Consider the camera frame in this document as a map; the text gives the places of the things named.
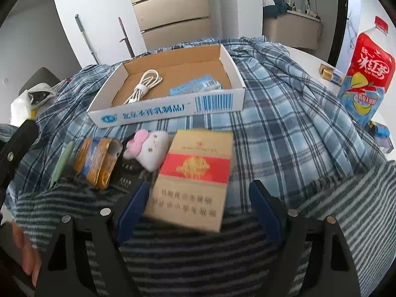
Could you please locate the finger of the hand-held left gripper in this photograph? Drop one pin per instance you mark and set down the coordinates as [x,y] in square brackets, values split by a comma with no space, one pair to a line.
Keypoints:
[15,154]

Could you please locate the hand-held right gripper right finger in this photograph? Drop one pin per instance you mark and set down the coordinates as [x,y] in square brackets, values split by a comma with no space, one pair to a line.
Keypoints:
[266,210]

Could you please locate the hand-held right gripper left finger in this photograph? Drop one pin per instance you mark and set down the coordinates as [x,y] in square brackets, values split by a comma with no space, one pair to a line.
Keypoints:
[133,210]

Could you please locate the white pink plush toy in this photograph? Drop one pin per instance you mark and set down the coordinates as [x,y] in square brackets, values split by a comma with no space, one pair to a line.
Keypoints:
[151,151]

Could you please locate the blue gold cigarette pack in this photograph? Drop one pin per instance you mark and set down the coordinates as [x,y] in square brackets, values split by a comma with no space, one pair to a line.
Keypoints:
[96,161]

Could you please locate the tan red cigarette pack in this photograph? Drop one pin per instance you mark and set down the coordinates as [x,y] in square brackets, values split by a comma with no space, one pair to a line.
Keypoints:
[191,167]

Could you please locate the white cardboard box tray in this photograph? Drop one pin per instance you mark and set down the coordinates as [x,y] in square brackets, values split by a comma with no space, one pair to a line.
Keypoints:
[154,114]

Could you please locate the person's left hand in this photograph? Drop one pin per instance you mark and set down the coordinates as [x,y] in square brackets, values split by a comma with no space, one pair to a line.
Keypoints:
[29,256]

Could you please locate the black cigarette pack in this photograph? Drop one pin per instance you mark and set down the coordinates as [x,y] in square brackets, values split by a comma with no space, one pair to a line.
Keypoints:
[130,176]

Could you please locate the green pen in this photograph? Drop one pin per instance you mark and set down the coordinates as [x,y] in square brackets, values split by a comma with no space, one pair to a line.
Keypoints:
[63,164]

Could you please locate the white plastic bag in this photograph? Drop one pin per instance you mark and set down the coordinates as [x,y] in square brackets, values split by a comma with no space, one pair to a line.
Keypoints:
[18,105]

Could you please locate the grey chair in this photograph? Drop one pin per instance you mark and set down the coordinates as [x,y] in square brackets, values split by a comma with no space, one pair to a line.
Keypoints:
[40,77]

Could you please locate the blue plaid shirt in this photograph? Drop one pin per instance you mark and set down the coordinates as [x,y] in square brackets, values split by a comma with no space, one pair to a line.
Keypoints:
[278,114]

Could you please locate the blue tissue packet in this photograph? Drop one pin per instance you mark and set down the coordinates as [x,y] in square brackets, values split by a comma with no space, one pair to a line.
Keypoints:
[195,86]

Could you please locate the small blue packet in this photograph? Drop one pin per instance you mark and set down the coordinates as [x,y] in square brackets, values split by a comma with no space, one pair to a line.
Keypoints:
[382,130]

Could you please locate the small gold blue pack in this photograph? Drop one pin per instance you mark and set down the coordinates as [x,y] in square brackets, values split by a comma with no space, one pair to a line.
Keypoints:
[328,73]

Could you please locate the dark wooden stick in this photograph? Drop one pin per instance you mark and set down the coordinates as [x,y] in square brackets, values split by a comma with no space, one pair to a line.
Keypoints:
[125,37]

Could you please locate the red label drink bottle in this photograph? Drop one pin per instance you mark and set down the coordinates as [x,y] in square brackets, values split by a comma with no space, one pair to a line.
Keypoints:
[368,68]

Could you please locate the beige vanity cabinet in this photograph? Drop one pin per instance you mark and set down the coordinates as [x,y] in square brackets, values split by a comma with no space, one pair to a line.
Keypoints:
[290,31]

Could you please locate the blue cloth on vanity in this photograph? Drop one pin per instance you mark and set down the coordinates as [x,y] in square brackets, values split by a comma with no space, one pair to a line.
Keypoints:
[275,7]

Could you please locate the beige drawer cabinet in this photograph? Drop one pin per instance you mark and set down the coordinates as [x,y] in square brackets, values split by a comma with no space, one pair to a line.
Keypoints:
[173,6]

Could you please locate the black door frame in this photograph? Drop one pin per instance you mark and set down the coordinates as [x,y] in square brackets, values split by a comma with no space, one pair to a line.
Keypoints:
[338,21]

